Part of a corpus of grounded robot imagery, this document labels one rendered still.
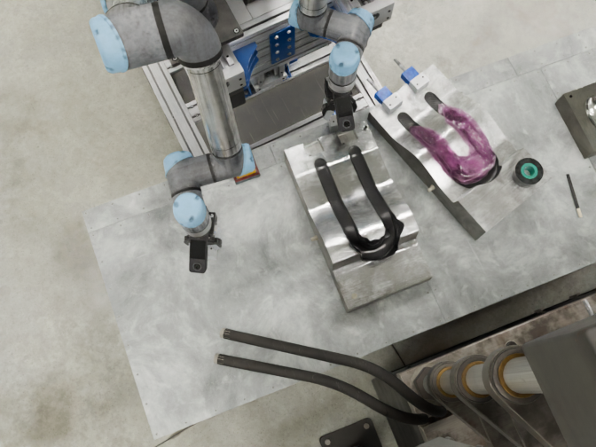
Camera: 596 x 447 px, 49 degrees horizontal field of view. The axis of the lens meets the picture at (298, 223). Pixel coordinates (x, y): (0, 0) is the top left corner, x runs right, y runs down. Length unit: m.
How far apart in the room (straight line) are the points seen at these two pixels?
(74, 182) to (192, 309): 1.23
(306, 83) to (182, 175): 1.26
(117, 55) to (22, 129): 1.81
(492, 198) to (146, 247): 1.01
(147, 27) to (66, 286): 1.70
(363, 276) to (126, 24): 0.94
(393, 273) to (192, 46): 0.87
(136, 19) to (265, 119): 1.41
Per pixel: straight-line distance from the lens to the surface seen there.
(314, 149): 1.94
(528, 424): 1.20
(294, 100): 2.73
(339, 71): 1.71
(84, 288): 2.84
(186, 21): 1.36
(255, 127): 2.69
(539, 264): 2.04
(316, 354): 1.78
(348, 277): 1.85
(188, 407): 1.89
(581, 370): 0.78
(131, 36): 1.36
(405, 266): 1.87
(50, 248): 2.93
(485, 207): 1.91
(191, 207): 1.55
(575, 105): 2.17
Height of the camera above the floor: 2.67
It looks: 75 degrees down
